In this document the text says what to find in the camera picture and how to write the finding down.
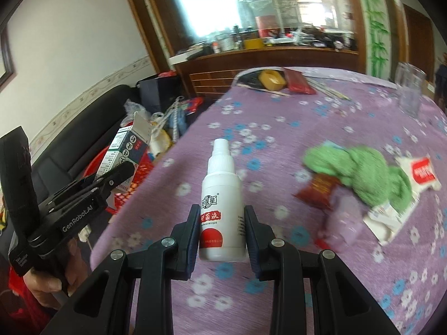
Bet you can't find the red box on ledge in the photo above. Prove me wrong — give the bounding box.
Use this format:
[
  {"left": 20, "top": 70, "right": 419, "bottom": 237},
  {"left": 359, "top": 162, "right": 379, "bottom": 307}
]
[{"left": 255, "top": 16, "right": 280, "bottom": 39}]

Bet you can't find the clear plastic bag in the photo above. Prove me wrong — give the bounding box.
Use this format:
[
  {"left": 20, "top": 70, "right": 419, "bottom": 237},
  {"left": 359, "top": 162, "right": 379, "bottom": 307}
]
[{"left": 120, "top": 99, "right": 154, "bottom": 128}]

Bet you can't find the small white flat box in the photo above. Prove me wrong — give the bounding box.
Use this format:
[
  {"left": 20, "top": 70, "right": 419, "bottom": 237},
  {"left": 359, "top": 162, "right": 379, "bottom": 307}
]
[{"left": 363, "top": 200, "right": 414, "bottom": 245}]

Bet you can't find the black leather sofa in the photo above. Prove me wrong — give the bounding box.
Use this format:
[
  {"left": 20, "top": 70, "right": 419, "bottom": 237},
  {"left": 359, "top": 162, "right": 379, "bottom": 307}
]
[{"left": 30, "top": 84, "right": 140, "bottom": 196}]

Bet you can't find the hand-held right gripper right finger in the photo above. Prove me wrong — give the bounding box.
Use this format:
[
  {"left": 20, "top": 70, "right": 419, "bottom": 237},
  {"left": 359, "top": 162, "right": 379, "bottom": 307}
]
[{"left": 244, "top": 205, "right": 388, "bottom": 335}]

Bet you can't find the red pouch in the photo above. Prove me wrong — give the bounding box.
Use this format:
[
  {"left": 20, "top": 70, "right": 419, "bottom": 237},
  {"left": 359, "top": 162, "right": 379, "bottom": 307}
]
[{"left": 283, "top": 68, "right": 317, "bottom": 95}]

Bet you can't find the white flat tray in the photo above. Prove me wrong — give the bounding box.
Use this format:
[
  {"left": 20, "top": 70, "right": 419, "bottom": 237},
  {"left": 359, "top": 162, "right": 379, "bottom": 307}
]
[{"left": 169, "top": 47, "right": 206, "bottom": 61}]

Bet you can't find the person's left hand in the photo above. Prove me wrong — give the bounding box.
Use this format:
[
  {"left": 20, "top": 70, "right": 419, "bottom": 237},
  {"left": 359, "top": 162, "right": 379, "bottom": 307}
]
[{"left": 21, "top": 242, "right": 84, "bottom": 309}]

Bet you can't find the white medicine box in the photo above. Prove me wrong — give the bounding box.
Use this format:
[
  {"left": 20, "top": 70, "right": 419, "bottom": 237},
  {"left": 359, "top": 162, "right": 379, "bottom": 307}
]
[{"left": 95, "top": 112, "right": 153, "bottom": 192}]

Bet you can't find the dark flat packet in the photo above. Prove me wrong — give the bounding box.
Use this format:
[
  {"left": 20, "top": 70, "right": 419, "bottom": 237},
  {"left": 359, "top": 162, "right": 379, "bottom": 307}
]
[{"left": 236, "top": 70, "right": 290, "bottom": 95}]

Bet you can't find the white spray bottle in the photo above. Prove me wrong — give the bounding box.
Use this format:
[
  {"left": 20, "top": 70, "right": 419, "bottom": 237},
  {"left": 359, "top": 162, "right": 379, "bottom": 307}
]
[{"left": 199, "top": 139, "right": 248, "bottom": 262}]

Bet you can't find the dark red sachet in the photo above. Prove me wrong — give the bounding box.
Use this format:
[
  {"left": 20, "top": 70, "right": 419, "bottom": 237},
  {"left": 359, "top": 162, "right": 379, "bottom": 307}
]
[{"left": 293, "top": 174, "right": 342, "bottom": 210}]

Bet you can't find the white packet red label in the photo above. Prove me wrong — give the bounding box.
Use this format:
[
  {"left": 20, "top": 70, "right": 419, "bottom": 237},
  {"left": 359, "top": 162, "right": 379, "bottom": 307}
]
[{"left": 396, "top": 155, "right": 440, "bottom": 196}]

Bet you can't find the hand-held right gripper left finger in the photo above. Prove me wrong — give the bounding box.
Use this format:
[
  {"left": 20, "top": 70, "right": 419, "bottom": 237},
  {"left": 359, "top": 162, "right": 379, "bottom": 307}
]
[{"left": 40, "top": 204, "right": 202, "bottom": 335}]

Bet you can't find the purple packet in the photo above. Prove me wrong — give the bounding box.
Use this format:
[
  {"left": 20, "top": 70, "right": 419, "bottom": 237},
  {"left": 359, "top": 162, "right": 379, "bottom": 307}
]
[{"left": 321, "top": 192, "right": 367, "bottom": 248}]

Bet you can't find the red plastic basket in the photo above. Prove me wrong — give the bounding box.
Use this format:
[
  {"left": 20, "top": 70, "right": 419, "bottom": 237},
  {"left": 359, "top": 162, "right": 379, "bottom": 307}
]
[{"left": 82, "top": 147, "right": 154, "bottom": 217}]

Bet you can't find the pale chopsticks pair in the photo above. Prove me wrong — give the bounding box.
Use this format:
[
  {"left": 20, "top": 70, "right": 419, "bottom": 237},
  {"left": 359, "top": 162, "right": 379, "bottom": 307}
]
[{"left": 307, "top": 78, "right": 351, "bottom": 101}]

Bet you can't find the large framed wall picture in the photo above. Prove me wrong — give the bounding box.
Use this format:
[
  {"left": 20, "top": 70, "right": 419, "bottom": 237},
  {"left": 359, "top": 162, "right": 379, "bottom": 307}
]
[{"left": 0, "top": 26, "right": 17, "bottom": 91}]

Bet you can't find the yellow tape roll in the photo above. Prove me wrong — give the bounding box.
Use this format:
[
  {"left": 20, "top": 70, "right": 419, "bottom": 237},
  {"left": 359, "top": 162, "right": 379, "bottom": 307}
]
[{"left": 258, "top": 70, "right": 287, "bottom": 91}]

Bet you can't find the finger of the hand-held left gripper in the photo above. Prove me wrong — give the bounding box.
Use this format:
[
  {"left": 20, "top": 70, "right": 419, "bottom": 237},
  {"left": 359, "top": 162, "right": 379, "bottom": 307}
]
[
  {"left": 0, "top": 128, "right": 41, "bottom": 241},
  {"left": 45, "top": 162, "right": 137, "bottom": 213}
]

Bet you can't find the brown wooden door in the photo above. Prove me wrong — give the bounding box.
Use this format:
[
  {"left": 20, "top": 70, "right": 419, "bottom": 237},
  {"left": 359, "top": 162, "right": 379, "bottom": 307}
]
[{"left": 401, "top": 3, "right": 437, "bottom": 77}]

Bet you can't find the clear glass mug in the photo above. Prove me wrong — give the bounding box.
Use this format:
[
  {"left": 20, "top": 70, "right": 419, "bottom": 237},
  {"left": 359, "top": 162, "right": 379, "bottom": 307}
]
[{"left": 398, "top": 62, "right": 427, "bottom": 118}]

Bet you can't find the black shopping bag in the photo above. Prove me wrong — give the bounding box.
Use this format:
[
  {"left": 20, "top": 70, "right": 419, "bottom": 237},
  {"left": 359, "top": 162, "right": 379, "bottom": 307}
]
[{"left": 136, "top": 73, "right": 191, "bottom": 112}]

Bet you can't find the green towel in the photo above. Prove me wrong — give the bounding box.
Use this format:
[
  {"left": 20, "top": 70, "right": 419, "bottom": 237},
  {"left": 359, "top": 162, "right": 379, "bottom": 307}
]
[{"left": 302, "top": 145, "right": 413, "bottom": 213}]

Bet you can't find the wooden glass partition cabinet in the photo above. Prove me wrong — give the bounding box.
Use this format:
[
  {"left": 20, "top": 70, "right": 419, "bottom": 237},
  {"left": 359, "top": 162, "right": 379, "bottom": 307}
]
[{"left": 119, "top": 0, "right": 409, "bottom": 98}]

